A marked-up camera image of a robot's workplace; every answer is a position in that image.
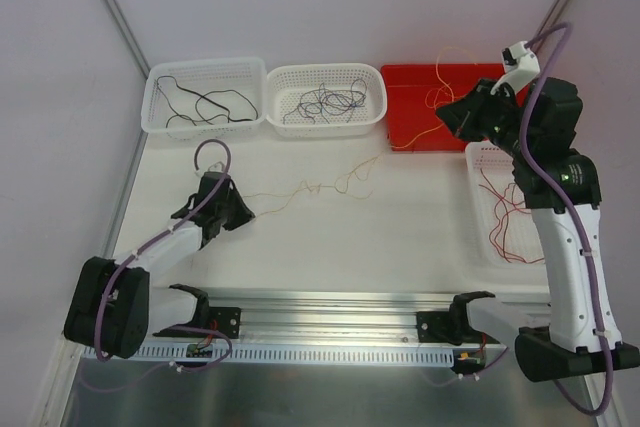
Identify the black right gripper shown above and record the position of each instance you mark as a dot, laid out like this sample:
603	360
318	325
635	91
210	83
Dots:
473	114

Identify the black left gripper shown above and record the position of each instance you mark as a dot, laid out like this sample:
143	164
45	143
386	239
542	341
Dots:
228	205

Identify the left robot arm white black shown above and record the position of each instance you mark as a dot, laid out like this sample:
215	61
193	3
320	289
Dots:
115	306

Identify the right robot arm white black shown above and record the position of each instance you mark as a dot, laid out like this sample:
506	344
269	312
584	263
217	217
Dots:
561	190

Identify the red plastic tray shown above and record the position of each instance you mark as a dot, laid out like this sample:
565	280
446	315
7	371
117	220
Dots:
415	91

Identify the white basket on right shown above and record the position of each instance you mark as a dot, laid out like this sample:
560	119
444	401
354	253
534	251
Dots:
507	234

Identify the translucent white square-hole basket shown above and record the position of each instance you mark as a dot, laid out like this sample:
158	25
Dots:
218	97

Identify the white round-hole basket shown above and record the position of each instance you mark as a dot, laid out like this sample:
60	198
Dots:
325	100

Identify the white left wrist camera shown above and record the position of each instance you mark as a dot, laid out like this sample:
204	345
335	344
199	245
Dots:
216	167

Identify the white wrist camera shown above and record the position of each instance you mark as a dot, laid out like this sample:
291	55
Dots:
520	65
216	167

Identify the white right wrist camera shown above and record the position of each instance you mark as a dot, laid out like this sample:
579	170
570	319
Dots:
520	65

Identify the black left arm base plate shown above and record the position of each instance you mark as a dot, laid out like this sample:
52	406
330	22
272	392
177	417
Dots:
226	320

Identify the aluminium mounting rail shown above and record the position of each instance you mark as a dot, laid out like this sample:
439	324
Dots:
328	318

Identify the white slotted cable duct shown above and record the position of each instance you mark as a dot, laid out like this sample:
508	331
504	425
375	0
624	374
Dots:
405	356

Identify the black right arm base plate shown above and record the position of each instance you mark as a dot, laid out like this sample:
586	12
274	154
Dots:
444	327

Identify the aluminium corner post left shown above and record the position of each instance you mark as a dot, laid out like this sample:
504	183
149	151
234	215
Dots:
126	33

